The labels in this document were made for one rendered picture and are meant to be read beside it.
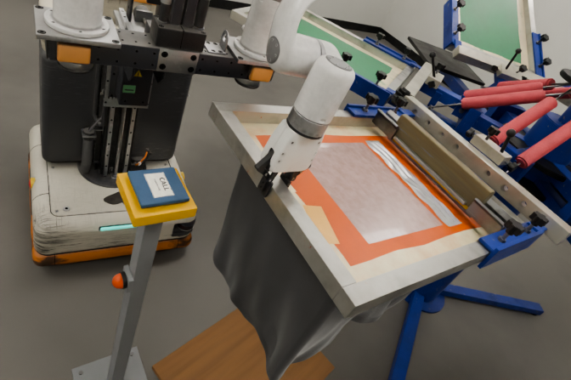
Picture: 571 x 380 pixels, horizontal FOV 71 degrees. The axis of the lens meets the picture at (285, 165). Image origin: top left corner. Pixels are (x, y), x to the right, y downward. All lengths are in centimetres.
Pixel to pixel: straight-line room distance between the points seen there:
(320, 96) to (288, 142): 10
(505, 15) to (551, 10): 284
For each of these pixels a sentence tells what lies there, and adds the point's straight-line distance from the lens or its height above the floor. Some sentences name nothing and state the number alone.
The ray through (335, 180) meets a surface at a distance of 100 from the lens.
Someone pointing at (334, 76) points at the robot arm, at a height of 132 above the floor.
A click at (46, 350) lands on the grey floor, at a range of 174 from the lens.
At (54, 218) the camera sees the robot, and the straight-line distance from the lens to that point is 171.
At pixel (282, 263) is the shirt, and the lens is 98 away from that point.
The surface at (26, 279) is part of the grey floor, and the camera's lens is 190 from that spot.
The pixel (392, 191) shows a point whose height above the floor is 100.
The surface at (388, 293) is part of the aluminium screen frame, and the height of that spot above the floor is 105.
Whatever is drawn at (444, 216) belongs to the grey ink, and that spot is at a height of 100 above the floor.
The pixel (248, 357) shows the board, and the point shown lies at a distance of 178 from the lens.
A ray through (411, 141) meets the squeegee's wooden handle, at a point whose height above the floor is 105.
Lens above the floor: 156
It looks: 35 degrees down
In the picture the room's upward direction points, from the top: 25 degrees clockwise
